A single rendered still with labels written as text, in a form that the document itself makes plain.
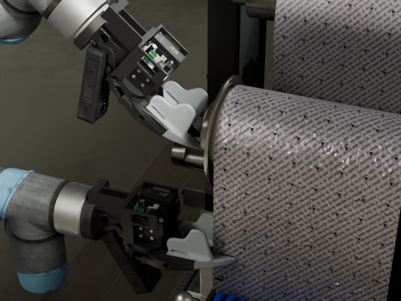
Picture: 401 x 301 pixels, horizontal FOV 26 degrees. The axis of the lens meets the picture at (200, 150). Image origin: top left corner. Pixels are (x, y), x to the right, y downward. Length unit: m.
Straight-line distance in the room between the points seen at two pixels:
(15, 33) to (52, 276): 0.36
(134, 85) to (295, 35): 0.26
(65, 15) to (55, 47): 3.20
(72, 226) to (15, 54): 3.09
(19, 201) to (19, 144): 2.30
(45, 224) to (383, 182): 0.48
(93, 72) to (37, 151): 2.35
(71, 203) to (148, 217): 0.12
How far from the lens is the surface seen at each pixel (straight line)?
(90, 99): 1.15
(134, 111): 1.11
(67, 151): 3.46
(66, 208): 1.21
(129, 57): 1.09
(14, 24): 1.19
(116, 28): 1.10
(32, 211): 1.24
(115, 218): 1.20
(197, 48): 4.23
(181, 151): 1.21
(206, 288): 1.34
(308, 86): 1.28
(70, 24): 1.10
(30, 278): 1.32
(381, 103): 1.26
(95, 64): 1.13
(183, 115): 1.10
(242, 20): 1.42
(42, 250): 1.28
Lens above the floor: 1.84
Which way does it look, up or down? 32 degrees down
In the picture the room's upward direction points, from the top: straight up
